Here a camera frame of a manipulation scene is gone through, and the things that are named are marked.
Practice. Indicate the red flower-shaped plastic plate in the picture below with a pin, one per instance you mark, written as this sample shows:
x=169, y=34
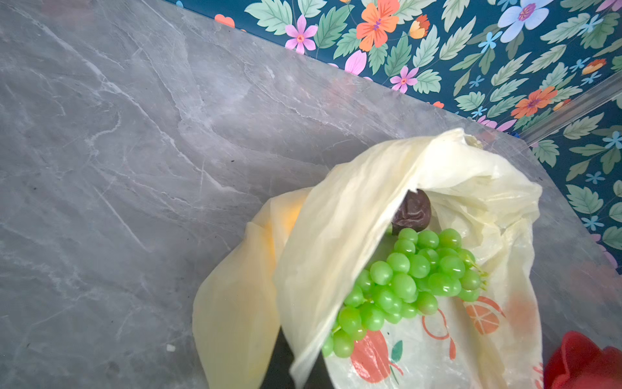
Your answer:
x=580, y=363

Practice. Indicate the yellowish translucent plastic bag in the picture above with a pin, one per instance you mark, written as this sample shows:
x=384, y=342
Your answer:
x=302, y=252

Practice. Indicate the green grape bunch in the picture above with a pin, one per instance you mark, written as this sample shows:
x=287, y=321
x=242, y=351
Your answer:
x=406, y=280

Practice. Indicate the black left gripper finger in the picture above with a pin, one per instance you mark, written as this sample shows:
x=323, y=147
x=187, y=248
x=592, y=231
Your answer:
x=278, y=376

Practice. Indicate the dark brown fruit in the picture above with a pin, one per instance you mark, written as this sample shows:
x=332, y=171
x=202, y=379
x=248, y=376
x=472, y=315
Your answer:
x=415, y=212

